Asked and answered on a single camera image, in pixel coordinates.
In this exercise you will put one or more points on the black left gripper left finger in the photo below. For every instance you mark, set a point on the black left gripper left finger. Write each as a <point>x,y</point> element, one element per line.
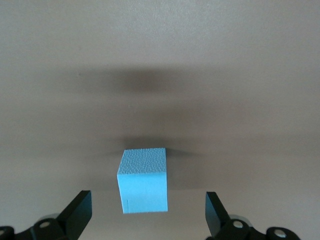
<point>76,215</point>

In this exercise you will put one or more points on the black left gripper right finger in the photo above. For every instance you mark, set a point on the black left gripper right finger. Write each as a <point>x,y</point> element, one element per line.
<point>215,215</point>

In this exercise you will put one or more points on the light blue foam block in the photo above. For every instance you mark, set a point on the light blue foam block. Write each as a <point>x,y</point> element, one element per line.
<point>142,190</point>

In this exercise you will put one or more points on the brown table cover sheet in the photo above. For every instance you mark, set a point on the brown table cover sheet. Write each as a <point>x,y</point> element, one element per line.
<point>225,50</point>

